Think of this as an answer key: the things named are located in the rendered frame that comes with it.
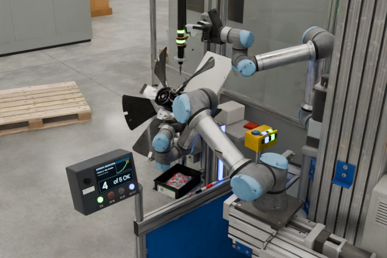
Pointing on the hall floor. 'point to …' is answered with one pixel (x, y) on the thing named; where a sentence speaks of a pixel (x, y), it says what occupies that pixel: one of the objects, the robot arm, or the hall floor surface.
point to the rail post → (140, 246)
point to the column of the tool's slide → (211, 6)
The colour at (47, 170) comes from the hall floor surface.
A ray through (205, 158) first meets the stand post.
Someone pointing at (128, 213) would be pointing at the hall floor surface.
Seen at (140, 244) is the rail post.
